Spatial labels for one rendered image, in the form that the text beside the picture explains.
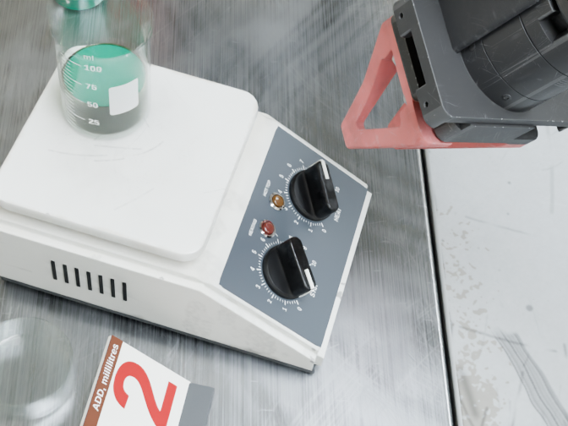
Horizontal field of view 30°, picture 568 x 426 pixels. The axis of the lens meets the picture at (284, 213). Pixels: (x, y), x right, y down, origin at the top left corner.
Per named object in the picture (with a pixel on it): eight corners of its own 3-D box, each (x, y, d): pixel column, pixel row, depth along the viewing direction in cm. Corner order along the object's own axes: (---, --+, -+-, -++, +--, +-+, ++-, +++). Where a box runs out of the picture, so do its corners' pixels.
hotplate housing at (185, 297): (367, 208, 69) (390, 132, 62) (316, 383, 62) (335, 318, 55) (46, 114, 71) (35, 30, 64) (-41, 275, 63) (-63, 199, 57)
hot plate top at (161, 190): (263, 104, 63) (264, 95, 62) (198, 269, 56) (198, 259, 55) (72, 49, 64) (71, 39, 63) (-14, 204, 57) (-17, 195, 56)
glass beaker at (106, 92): (172, 103, 62) (175, 2, 55) (117, 164, 59) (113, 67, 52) (88, 57, 63) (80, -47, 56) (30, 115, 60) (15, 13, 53)
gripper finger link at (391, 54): (298, 77, 57) (416, -8, 50) (395, 84, 61) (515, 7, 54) (329, 196, 55) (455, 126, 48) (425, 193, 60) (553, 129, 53)
